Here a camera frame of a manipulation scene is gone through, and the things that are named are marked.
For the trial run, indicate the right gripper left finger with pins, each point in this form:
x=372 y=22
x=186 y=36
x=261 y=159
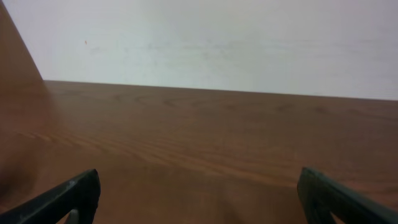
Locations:
x=81 y=193

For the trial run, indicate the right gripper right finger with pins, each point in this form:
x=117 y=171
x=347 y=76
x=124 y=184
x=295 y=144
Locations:
x=323 y=198

